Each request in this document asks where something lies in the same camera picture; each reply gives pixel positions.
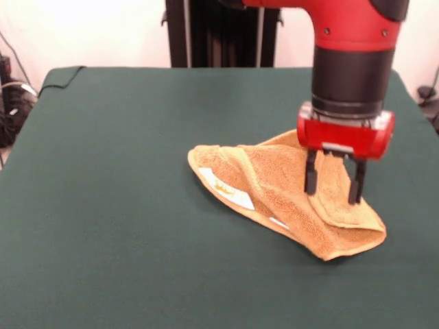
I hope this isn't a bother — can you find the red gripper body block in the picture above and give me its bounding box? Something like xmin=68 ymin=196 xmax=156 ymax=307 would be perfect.
xmin=296 ymin=101 xmax=396 ymax=161

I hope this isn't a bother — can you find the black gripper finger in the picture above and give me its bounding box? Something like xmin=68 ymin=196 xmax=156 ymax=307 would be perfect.
xmin=348 ymin=158 xmax=368 ymax=206
xmin=303 ymin=149 xmax=318 ymax=197

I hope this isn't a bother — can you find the tan terry towel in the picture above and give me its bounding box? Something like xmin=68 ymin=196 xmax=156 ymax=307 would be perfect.
xmin=187 ymin=129 xmax=388 ymax=262

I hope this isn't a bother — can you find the black plug adapter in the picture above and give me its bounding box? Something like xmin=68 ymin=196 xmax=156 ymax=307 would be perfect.
xmin=416 ymin=85 xmax=439 ymax=134

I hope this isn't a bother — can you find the dark green table cloth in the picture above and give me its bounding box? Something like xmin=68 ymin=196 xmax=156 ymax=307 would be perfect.
xmin=0 ymin=66 xmax=439 ymax=329

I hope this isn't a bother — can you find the black pedestal stand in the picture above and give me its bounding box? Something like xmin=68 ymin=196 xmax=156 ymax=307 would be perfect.
xmin=160 ymin=0 xmax=285 ymax=69

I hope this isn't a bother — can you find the black cable clutter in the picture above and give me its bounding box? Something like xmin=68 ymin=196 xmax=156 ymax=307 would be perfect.
xmin=0 ymin=54 xmax=37 ymax=148

